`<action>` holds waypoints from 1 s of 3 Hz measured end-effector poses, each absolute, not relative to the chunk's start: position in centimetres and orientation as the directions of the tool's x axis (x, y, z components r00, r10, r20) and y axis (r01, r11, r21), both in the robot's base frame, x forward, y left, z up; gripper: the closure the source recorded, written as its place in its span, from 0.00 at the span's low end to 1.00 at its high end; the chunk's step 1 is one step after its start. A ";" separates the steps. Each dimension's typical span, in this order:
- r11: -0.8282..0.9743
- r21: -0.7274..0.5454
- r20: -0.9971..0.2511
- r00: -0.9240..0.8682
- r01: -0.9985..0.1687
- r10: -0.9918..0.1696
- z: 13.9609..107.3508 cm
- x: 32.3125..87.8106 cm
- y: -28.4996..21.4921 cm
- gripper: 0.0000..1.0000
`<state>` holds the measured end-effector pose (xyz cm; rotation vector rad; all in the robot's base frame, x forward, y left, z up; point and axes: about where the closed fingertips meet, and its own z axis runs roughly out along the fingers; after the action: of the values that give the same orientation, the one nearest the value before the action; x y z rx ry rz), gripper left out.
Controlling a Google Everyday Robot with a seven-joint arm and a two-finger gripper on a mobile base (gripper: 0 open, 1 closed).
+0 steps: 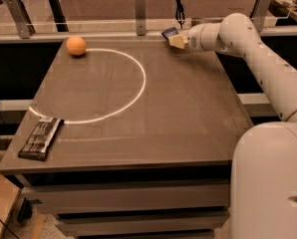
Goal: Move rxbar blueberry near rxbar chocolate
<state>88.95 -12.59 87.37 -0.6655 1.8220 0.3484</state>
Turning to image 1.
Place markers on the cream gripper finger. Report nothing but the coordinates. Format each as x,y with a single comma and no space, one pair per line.
179,41

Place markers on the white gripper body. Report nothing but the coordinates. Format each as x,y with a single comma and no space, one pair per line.
194,38

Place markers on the blue rxbar blueberry wrapper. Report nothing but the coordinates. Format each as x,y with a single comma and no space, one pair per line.
169,32

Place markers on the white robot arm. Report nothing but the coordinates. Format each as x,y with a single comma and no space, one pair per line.
263,189

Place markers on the black rxbar chocolate wrapper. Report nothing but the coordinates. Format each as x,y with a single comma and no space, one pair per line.
40,139

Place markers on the orange ball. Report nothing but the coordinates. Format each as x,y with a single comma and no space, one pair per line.
76,46

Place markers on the black table leg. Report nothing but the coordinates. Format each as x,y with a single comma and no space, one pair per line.
59,18

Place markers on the grey drawer cabinet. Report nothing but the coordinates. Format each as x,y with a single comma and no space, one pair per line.
175,201

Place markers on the clear acrylic barrier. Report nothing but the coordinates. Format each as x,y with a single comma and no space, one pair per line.
127,25

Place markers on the middle metal bracket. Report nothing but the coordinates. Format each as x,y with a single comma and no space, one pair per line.
140,15

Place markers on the metal bracket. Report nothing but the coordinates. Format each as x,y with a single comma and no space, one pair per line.
21,18
140,15
259,13

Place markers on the right metal bracket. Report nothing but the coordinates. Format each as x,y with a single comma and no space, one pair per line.
259,13

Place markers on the left metal bracket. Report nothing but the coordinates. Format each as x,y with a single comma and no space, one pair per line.
21,18

